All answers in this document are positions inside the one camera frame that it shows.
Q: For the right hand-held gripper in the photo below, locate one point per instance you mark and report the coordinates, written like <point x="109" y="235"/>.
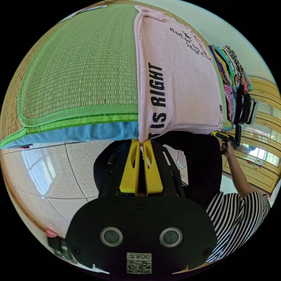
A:
<point x="230" y="141"/>

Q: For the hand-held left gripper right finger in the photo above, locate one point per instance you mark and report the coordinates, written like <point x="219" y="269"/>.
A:
<point x="154" y="175"/>

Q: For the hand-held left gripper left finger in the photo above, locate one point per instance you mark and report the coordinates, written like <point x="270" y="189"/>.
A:
<point x="128" y="175"/>

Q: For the pink short sleeve shirt with print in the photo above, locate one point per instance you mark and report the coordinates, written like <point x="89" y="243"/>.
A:
<point x="186" y="87"/>

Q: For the person's right forearm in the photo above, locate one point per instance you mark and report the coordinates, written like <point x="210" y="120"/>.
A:
<point x="241" y="175"/>

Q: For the person's right hand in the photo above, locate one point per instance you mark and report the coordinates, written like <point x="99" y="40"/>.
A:
<point x="227" y="150"/>

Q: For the person's body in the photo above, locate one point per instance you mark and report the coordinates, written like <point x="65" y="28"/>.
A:
<point x="202" y="166"/>

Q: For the yellow wooden cupboard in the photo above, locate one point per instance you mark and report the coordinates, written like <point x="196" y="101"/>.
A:
<point x="261" y="153"/>

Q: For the pile of clothes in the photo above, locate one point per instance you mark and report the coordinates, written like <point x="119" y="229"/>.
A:
<point x="236" y="83"/>

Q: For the bed with green woven mat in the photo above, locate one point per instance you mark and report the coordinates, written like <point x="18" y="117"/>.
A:
<point x="76" y="65"/>

